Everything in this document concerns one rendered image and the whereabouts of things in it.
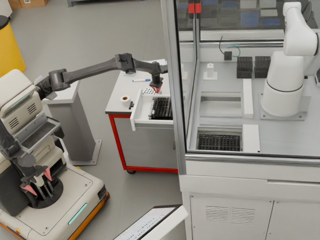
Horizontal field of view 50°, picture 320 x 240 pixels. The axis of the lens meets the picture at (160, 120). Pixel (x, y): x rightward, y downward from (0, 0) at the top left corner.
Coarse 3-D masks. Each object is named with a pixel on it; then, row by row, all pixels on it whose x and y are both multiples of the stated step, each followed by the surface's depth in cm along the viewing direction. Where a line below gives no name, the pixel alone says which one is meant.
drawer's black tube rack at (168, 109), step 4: (156, 100) 218; (160, 100) 217; (164, 100) 217; (168, 100) 216; (156, 104) 215; (160, 104) 219; (164, 104) 219; (168, 104) 213; (156, 108) 212; (160, 108) 212; (164, 108) 211; (168, 108) 211; (156, 112) 213; (160, 112) 209; (164, 112) 209; (168, 112) 209; (152, 116) 207; (156, 116) 207; (160, 116) 206; (164, 116) 206; (168, 116) 205
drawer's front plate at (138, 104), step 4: (140, 92) 221; (140, 96) 221; (136, 100) 215; (140, 100) 221; (136, 104) 212; (140, 104) 222; (136, 108) 211; (140, 108) 222; (132, 112) 207; (136, 112) 211; (132, 116) 204; (136, 116) 211; (132, 120) 204; (132, 124) 207; (132, 128) 209; (136, 128) 212
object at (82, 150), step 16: (80, 80) 272; (64, 96) 254; (64, 112) 266; (80, 112) 281; (64, 128) 278; (80, 128) 279; (64, 144) 293; (80, 144) 291; (96, 144) 318; (80, 160) 306; (96, 160) 304
